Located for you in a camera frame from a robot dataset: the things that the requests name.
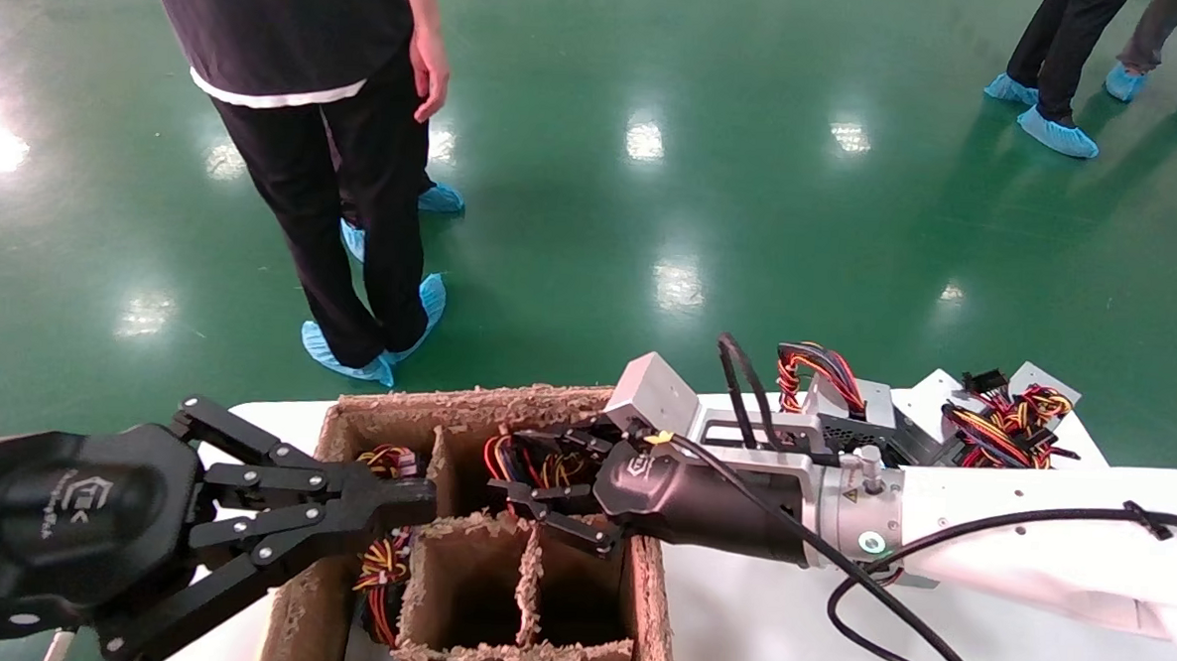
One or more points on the silver power supply black connector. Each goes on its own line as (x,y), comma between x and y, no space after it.
(1007,423)

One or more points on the person black shirt white hem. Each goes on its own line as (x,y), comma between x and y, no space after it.
(284,29)

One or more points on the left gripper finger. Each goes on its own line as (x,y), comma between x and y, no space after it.
(271,550)
(284,476)

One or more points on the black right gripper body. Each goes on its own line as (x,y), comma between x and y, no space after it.
(710,500)

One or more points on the brown cardboard divider box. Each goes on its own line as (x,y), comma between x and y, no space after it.
(468,584)

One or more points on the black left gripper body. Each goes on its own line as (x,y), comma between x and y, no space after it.
(53,526)

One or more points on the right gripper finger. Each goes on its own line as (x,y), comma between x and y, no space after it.
(584,442)
(566,498)

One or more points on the power supply with pink connector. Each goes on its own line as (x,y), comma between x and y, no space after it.
(385,560)

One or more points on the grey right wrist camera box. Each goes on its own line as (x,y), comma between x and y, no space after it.
(655,393)

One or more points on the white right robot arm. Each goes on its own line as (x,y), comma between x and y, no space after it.
(1035,559)

